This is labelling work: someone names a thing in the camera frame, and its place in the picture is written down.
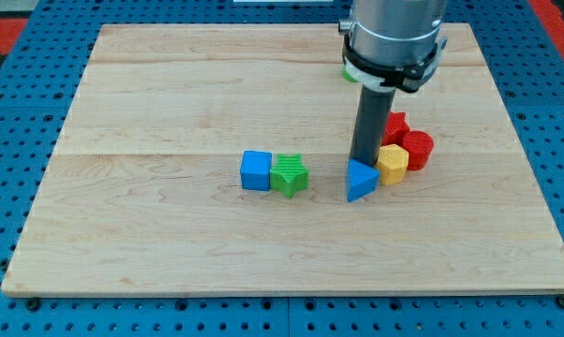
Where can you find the wooden board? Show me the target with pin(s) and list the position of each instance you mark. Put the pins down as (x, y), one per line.
(143, 198)

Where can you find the green circle block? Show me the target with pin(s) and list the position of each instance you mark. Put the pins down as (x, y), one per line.
(347, 76)

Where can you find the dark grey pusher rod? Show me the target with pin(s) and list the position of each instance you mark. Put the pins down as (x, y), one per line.
(371, 119)

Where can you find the blue cube block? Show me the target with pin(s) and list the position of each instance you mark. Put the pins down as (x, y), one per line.
(255, 170)

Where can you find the blue triangle block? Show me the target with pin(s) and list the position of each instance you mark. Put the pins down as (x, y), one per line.
(361, 180)

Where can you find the yellow hexagon block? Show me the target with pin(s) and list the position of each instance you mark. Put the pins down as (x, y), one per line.
(392, 164)

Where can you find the red star block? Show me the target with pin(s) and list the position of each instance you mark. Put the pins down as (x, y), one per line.
(395, 129)

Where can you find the red cylinder block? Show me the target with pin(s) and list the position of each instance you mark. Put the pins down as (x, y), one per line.
(419, 146)

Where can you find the green star block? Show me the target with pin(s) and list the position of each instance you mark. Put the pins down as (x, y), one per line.
(289, 175)

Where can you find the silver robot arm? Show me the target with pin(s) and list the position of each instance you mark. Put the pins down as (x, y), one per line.
(392, 44)

